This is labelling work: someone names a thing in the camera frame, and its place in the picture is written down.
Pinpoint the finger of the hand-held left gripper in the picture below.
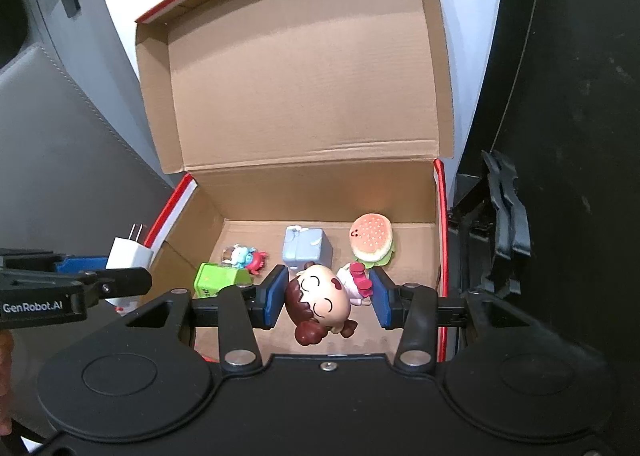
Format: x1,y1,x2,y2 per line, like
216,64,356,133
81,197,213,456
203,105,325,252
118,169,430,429
0,267,153,309
0,249,108,273

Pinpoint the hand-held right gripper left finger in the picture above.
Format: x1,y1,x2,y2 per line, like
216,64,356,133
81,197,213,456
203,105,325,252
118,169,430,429
122,263,291,368

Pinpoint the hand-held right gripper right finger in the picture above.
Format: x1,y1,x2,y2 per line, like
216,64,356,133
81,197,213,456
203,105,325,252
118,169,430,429
369,266,543,367

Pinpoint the white charger plug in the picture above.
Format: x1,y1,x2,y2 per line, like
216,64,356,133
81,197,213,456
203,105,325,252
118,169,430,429
106,223,153,314

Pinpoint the blue cartoon figurine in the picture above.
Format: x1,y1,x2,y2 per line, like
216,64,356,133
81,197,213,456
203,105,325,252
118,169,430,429
221,245,270,277

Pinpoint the brown-haired doll figurine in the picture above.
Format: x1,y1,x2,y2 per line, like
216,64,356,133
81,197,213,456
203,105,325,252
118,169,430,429
284,260,376,348

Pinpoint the green toy box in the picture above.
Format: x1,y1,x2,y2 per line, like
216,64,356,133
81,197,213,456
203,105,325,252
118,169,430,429
194,262,253,299

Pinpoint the light blue white toy box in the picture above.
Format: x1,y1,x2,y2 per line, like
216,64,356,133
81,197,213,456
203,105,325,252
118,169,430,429
282,225,334,271

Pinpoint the burger toy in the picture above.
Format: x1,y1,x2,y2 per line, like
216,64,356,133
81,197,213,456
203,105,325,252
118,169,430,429
348,213,397,269

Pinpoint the brown cardboard box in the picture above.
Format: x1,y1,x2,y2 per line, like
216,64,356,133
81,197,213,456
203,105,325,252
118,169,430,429
135,0,455,364

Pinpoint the person's left hand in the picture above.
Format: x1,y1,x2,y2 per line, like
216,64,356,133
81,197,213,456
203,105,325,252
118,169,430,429
0,331,15,437

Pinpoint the grey leather seat cushion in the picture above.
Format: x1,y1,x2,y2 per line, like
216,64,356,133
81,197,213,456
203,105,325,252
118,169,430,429
0,44,176,257

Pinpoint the black bag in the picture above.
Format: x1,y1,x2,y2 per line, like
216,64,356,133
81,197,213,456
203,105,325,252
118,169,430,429
447,0,640,387

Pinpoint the black strap buckle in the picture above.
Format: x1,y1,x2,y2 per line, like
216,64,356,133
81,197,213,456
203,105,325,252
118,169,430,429
480,150,531,297

